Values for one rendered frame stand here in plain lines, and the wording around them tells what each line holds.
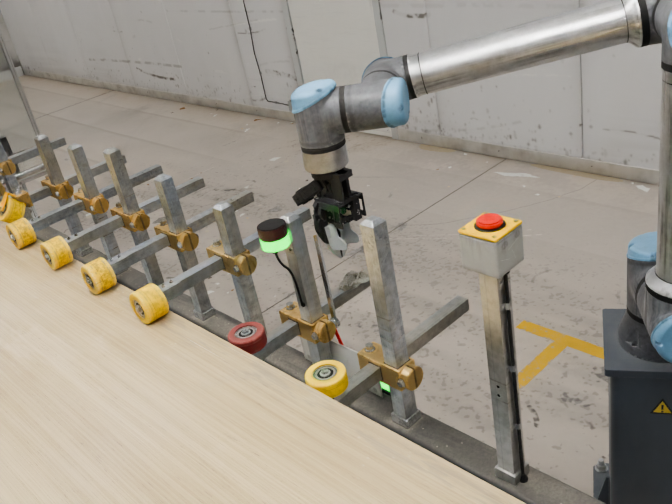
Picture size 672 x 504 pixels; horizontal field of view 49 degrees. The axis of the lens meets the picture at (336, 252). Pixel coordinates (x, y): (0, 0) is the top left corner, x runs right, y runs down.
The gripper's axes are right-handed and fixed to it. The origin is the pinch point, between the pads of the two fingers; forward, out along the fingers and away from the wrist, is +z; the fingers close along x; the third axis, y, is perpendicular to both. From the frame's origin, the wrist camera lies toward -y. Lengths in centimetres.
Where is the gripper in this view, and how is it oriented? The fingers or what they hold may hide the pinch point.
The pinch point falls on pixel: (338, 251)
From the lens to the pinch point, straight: 159.1
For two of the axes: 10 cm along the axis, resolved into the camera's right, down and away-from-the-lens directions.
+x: 7.1, -4.4, 5.5
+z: 1.8, 8.7, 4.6
